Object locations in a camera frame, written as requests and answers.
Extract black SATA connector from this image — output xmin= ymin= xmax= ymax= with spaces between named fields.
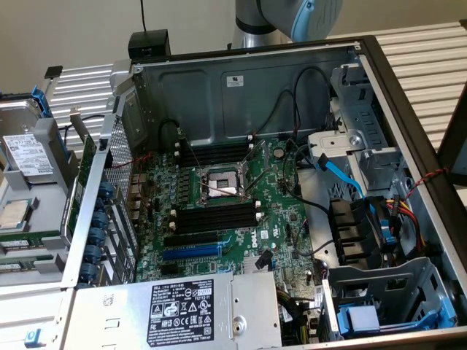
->
xmin=255 ymin=249 xmax=274 ymax=271

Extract black looped wire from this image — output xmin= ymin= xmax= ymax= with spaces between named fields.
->
xmin=290 ymin=65 xmax=332 ymax=145

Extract green Dell motherboard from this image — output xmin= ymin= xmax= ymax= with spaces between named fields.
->
xmin=134 ymin=136 xmax=326 ymax=289

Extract blue disk carrier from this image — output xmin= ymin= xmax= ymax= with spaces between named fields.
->
xmin=31 ymin=85 xmax=72 ymax=165

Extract blue latch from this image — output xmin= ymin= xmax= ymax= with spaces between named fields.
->
xmin=23 ymin=327 xmax=43 ymax=350

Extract silver hard disk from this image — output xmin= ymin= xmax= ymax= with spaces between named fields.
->
xmin=0 ymin=99 xmax=56 ymax=184

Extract thick black wire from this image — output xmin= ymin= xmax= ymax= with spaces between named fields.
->
xmin=158 ymin=119 xmax=184 ymax=155

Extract green graphics card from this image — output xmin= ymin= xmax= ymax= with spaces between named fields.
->
xmin=60 ymin=105 xmax=99 ymax=244

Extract grey metal disk bay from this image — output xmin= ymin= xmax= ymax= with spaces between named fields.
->
xmin=306 ymin=62 xmax=412 ymax=195

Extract silver CPU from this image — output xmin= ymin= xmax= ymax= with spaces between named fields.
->
xmin=0 ymin=198 xmax=33 ymax=231

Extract silver chipset heatsink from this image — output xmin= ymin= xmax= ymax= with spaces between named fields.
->
xmin=239 ymin=254 xmax=275 ymax=275

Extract blue expansion slot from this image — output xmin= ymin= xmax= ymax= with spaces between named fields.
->
xmin=161 ymin=243 xmax=223 ymax=262

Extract disk bay with blue rails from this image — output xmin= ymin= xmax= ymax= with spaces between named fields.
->
xmin=320 ymin=257 xmax=458 ymax=343

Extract grey parts rack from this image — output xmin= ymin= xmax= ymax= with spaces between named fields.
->
xmin=0 ymin=116 xmax=80 ymax=289

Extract black wire across motherboard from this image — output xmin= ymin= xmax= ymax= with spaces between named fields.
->
xmin=282 ymin=138 xmax=332 ymax=217

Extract thin black cable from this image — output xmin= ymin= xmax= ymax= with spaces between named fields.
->
xmin=58 ymin=114 xmax=107 ymax=147

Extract black box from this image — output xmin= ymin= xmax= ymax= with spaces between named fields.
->
xmin=128 ymin=30 xmax=172 ymax=61

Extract dark panel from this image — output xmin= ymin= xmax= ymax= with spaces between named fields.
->
xmin=436 ymin=82 xmax=467 ymax=187

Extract yellow red power wires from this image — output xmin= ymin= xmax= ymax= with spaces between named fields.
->
xmin=386 ymin=195 xmax=428 ymax=257

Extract long black expansion slot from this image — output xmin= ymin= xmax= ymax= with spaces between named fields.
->
xmin=163 ymin=231 xmax=220 ymax=249

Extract blue SATA wire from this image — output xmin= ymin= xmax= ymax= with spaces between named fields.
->
xmin=317 ymin=152 xmax=398 ymax=254

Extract metal locking lever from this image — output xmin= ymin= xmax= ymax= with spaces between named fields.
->
xmin=202 ymin=181 xmax=240 ymax=198
xmin=244 ymin=169 xmax=271 ymax=193

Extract open PC case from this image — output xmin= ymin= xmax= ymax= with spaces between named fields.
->
xmin=54 ymin=34 xmax=467 ymax=350

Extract silver power supply unit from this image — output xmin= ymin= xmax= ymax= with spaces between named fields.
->
xmin=60 ymin=271 xmax=284 ymax=350

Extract long red black twisted wire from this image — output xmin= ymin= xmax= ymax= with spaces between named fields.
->
xmin=404 ymin=166 xmax=452 ymax=201

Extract black clip on white post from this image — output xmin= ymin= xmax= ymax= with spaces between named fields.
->
xmin=36 ymin=65 xmax=64 ymax=98

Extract short red black twisted wire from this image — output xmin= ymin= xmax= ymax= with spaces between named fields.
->
xmin=111 ymin=152 xmax=154 ymax=171

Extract CPU socket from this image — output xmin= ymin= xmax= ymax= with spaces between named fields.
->
xmin=196 ymin=162 xmax=255 ymax=209

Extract power supply wire bundle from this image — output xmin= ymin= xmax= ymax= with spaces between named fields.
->
xmin=276 ymin=286 xmax=323 ymax=346

